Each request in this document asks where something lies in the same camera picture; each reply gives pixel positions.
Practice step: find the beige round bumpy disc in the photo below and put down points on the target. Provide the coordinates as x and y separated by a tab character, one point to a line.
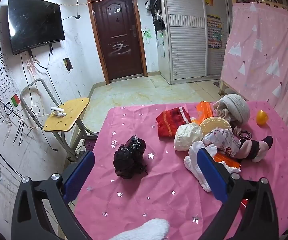
211	123

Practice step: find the wall mounted black television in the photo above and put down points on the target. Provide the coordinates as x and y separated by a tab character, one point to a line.
33	23

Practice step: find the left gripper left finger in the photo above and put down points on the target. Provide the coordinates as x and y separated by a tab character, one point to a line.
30	220

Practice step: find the orange box upper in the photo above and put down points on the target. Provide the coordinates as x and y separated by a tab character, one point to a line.
204	111

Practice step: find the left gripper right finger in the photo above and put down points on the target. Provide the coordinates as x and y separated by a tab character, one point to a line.
259	220

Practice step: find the white slatted wardrobe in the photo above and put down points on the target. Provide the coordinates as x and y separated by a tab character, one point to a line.
183	51

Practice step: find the black and white sock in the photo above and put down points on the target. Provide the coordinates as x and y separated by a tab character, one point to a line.
254	150

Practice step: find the pink star tablecloth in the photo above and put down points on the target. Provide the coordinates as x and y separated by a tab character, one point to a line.
108	205

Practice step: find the beige knit hat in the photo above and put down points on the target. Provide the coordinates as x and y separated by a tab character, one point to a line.
233	108

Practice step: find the white gloved left hand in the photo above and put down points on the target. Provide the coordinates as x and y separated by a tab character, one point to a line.
154	229

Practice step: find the pink tree print curtain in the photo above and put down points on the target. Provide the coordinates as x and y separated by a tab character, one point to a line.
256	56

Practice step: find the orange box lower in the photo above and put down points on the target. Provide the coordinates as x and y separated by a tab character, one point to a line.
218	157

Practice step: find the black bags hanging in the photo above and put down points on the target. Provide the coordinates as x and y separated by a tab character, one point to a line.
155	8

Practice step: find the colourful wall chart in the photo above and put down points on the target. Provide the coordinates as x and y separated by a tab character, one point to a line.
214	32

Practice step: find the dark brown door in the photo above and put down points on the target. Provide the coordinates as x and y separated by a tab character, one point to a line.
118	37

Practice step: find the yellow wooden chair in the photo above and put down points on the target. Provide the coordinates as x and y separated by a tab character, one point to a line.
59	125

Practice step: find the orange box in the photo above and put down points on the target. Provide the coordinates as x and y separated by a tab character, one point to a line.
204	111
218	157

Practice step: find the black plastic bag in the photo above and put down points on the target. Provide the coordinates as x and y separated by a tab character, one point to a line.
128	159

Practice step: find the white device on chair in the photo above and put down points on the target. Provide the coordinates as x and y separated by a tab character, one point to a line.
58	111

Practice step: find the orange plastic half shell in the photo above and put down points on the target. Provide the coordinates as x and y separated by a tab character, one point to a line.
261	118

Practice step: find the red cloth with white trim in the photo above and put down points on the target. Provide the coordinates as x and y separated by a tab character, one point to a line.
169	120

